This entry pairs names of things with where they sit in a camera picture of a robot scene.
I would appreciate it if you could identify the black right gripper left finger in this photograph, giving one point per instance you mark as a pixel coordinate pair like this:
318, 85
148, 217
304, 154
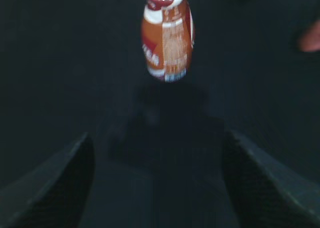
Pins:
55, 193

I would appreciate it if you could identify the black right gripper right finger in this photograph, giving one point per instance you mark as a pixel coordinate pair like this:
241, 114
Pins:
264, 192

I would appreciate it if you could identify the brown nescafe coffee bottle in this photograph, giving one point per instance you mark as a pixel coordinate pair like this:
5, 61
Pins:
168, 38

